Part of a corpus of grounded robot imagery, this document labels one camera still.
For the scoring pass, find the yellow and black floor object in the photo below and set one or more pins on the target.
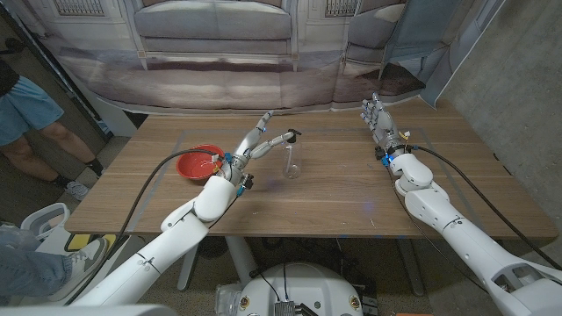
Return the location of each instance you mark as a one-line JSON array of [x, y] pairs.
[[79, 241]]

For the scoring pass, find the red bowl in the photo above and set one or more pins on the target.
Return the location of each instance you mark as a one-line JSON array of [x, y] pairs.
[[193, 164]]

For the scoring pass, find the white table leg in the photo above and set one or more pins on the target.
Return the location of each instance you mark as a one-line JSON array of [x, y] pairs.
[[241, 259], [188, 267]]

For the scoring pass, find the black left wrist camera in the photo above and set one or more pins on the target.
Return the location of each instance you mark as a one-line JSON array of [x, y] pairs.
[[246, 182]]

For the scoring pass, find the white leaning board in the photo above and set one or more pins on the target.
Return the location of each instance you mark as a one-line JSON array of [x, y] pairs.
[[465, 39]]

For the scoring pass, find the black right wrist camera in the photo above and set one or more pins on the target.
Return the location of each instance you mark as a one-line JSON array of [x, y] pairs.
[[382, 158]]

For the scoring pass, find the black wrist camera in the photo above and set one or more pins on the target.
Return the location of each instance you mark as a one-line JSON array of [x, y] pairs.
[[382, 158], [246, 182]]

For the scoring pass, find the clear plastic bag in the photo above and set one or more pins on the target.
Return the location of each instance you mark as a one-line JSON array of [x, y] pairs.
[[226, 300]]

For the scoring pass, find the white robot torso edge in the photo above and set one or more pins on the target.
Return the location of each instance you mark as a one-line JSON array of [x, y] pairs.
[[88, 311]]

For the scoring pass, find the grey table leg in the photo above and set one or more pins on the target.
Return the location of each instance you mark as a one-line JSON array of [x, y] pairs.
[[412, 267]]

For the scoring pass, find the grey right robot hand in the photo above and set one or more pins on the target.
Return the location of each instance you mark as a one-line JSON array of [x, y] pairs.
[[385, 127]]

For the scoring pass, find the dark round object under table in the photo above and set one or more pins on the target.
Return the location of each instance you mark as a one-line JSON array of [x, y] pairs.
[[213, 248]]

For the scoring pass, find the black slanted stand pole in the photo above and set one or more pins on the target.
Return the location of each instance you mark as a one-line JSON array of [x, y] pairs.
[[66, 83]]

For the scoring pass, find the white floor platform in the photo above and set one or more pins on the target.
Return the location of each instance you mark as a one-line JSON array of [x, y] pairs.
[[55, 246]]

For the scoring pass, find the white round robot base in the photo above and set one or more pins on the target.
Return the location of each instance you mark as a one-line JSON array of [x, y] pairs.
[[307, 285]]

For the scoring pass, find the printed living room backdrop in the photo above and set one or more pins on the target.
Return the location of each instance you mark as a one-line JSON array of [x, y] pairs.
[[219, 83]]

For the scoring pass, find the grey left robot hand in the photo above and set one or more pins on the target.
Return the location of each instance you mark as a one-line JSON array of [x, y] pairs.
[[246, 151]]

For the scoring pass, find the clear dispenser bottle black pump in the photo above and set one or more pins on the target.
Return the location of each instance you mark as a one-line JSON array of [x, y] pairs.
[[293, 164]]

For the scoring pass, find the person in blue shorts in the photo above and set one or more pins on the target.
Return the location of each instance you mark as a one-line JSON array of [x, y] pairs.
[[26, 109]]

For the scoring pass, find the person in jeans and sneaker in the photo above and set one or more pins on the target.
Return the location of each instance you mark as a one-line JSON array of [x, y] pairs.
[[26, 272]]

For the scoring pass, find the white loop-shaped chair part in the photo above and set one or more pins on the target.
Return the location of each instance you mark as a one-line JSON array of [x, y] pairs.
[[27, 223]]

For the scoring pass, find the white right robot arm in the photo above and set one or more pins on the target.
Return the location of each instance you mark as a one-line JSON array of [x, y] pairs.
[[439, 210]]

